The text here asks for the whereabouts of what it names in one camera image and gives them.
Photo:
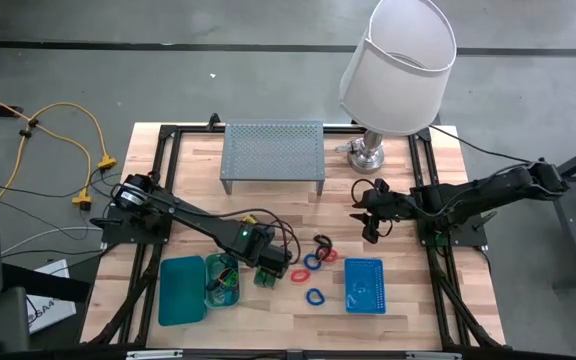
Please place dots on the dark teal container lid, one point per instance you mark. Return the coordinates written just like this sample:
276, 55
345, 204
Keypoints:
182, 290

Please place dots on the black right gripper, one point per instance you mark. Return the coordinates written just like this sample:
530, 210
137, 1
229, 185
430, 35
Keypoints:
390, 207

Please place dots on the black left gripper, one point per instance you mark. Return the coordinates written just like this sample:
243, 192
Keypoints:
270, 255

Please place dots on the blue perforated plastic basket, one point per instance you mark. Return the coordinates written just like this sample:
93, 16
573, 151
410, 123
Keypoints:
365, 285

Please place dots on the wide blue rubber band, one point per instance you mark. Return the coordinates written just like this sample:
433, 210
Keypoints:
225, 300

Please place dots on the grey perforated metal shelf riser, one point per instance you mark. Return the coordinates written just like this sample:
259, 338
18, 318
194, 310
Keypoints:
273, 150

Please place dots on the clear glass light bulb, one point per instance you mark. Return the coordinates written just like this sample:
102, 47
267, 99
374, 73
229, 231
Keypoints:
345, 147

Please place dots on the black cart bar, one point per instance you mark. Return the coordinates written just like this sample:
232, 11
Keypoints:
43, 282

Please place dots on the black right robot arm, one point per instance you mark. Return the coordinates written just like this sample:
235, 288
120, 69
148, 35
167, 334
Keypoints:
493, 192

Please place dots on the black aluminium table frame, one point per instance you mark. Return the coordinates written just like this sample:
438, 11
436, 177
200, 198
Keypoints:
193, 129

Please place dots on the light teal plastic container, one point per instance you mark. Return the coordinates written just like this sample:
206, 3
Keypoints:
218, 300

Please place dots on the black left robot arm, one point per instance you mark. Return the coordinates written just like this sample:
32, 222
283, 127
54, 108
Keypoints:
193, 222

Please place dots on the dark grey box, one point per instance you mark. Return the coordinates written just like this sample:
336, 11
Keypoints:
3, 320

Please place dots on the white printed paper sheet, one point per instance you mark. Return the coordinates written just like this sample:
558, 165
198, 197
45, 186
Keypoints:
53, 315

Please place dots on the white shade silver table lamp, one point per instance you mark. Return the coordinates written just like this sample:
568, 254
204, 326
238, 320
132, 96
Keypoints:
398, 75

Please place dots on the green rubber band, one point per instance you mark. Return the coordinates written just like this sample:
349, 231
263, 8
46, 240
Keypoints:
232, 275

